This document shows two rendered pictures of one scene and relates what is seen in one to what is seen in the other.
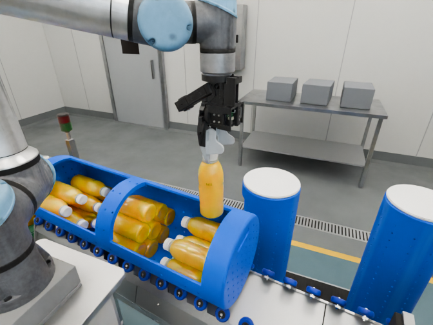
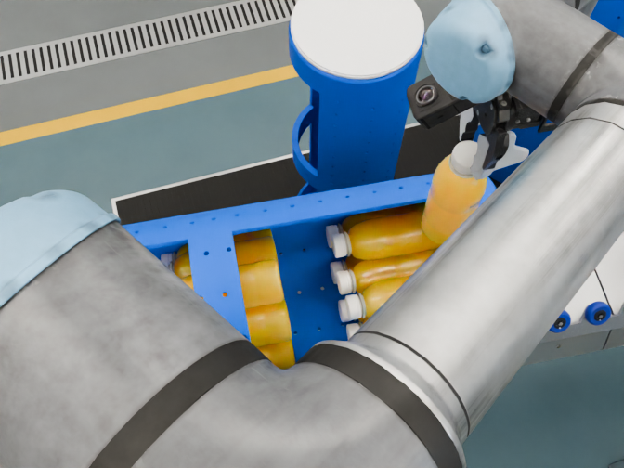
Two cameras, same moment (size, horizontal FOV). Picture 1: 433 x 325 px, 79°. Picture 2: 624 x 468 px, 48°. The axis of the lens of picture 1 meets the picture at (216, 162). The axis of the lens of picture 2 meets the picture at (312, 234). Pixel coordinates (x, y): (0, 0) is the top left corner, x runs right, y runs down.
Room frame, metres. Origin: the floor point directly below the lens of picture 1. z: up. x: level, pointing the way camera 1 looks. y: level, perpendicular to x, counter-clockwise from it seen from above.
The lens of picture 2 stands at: (0.38, 0.45, 2.13)
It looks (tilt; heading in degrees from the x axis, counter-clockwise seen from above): 64 degrees down; 320
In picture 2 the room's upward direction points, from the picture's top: 1 degrees clockwise
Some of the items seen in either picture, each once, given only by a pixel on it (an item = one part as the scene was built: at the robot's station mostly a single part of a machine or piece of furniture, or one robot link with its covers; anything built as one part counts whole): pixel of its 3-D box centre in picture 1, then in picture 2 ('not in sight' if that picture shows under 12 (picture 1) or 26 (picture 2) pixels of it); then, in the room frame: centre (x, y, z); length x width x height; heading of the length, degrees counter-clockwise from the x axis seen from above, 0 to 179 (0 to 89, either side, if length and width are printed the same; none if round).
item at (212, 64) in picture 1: (218, 63); not in sight; (0.60, 0.00, 1.65); 0.08 x 0.08 x 0.05
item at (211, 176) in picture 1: (211, 186); (454, 195); (0.60, 0.01, 1.33); 0.07 x 0.07 x 0.17
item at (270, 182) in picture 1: (271, 181); (357, 25); (1.11, -0.27, 1.03); 0.28 x 0.28 x 0.01
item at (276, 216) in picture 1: (263, 247); (345, 144); (1.11, -0.27, 0.59); 0.28 x 0.28 x 0.88
